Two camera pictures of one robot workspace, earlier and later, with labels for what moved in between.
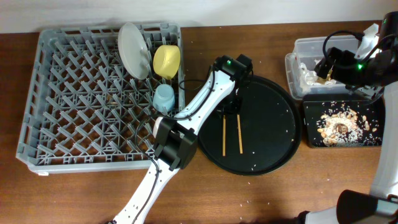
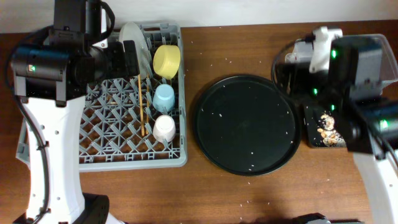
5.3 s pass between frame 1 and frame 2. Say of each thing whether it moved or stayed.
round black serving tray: stayed
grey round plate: stayed
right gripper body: moved
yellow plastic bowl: stayed
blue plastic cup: stayed
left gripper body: moved
